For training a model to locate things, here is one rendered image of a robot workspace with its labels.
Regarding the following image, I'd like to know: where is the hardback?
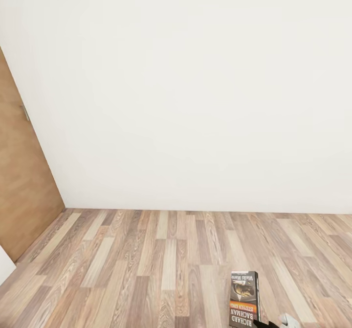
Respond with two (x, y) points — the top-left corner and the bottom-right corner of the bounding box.
(229, 271), (261, 328)

